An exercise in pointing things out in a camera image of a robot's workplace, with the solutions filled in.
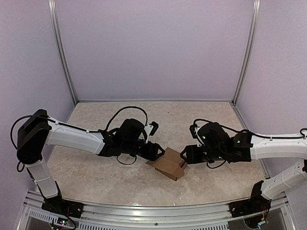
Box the left aluminium frame post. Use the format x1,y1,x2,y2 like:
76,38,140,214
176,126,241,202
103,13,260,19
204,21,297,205
48,0,79,105

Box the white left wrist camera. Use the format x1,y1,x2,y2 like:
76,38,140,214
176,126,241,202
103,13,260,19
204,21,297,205
143,121,159,142

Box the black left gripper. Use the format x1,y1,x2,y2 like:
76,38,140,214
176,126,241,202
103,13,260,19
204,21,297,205
122,140,165,161

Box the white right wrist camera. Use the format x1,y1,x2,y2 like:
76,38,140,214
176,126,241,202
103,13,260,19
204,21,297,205
189,124,204,147

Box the brown cardboard box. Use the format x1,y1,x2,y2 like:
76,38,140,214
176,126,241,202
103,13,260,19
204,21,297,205
146,147,187,181

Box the aluminium frame post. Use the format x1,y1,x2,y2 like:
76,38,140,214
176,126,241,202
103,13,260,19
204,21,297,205
232,0,261,106
48,0,79,105

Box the front aluminium frame rail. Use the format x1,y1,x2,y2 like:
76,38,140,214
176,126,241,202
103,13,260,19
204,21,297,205
17,190,298,230

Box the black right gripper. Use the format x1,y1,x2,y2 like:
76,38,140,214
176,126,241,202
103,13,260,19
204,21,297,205
180,144,226,164

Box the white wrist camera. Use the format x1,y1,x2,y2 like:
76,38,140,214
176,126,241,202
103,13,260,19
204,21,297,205
143,121,159,142
189,124,204,147

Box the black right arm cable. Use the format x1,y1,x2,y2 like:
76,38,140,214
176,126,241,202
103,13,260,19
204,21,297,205
191,118,307,168

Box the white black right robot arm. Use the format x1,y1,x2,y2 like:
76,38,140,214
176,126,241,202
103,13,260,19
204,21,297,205
180,122,307,213

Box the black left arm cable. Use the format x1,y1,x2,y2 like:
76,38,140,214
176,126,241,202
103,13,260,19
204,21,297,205
9,106,148,173

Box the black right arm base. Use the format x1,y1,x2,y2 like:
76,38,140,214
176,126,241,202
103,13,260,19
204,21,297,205
228,180,271,218

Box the right aluminium frame post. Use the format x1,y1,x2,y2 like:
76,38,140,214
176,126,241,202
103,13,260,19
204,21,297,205
232,0,261,106

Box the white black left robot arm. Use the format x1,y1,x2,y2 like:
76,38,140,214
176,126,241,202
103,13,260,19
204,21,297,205
10,109,165,213

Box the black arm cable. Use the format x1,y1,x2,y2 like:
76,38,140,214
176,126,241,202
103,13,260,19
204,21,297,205
191,118,307,168
9,106,148,173

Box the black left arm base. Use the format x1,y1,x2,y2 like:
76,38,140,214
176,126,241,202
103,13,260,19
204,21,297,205
39,182,84,219

